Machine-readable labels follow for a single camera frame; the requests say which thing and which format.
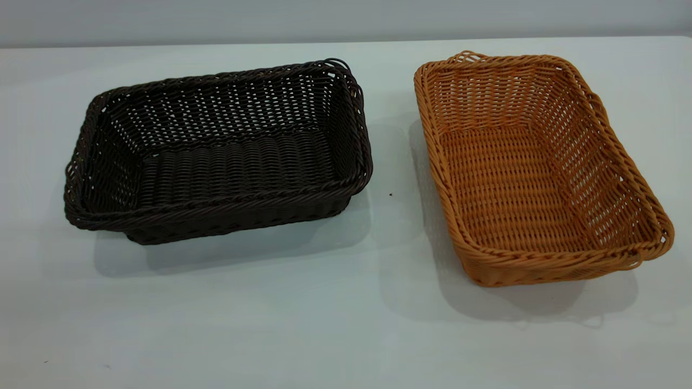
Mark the black wicker basket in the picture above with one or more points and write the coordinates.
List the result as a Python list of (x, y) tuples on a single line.
[(232, 162)]

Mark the orange wicker basket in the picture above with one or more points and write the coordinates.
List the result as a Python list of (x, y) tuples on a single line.
[(519, 183)]

